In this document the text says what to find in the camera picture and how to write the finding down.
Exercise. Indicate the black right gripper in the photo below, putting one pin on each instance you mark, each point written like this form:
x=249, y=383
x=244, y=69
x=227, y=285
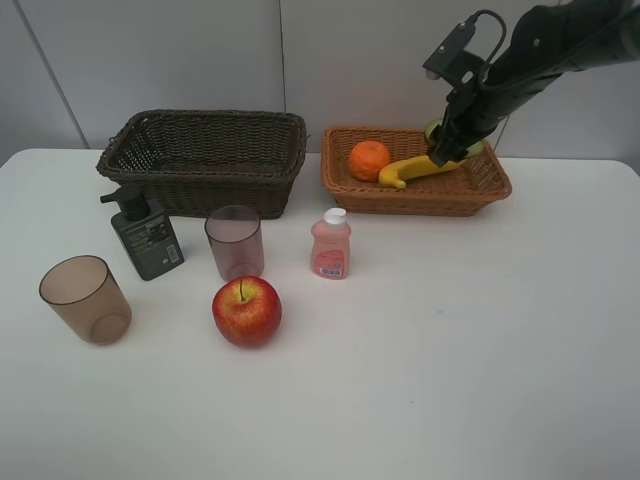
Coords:
x=473, y=112

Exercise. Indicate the halved avocado with pit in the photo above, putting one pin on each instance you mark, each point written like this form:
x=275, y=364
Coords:
x=472, y=151

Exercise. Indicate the yellow banana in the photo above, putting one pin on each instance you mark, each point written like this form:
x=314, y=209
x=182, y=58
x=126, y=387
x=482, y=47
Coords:
x=398, y=173

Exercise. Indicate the orange mandarin fruit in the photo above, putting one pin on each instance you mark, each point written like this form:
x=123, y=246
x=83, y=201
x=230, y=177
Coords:
x=367, y=159

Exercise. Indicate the pink bottle white cap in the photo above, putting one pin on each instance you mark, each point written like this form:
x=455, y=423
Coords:
x=330, y=257

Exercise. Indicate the red yellow apple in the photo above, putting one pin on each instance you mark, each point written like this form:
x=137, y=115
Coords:
x=247, y=311

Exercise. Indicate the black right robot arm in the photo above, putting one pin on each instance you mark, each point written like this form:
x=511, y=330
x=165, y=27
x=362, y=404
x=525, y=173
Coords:
x=547, y=42

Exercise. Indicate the orange wicker basket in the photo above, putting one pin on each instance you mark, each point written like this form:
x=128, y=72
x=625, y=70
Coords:
x=464, y=191

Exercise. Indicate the purple translucent plastic cup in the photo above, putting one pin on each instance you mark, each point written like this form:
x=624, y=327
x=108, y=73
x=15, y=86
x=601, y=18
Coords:
x=235, y=238

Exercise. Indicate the dark brown wicker basket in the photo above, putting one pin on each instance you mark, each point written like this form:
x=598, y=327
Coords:
x=197, y=161

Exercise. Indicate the dark green pump bottle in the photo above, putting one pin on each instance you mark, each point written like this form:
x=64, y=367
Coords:
x=145, y=232

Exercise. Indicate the brown translucent plastic cup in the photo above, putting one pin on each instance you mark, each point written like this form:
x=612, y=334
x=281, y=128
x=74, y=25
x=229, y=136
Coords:
x=83, y=292

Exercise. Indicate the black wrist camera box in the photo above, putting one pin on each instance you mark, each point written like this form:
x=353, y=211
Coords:
x=451, y=60

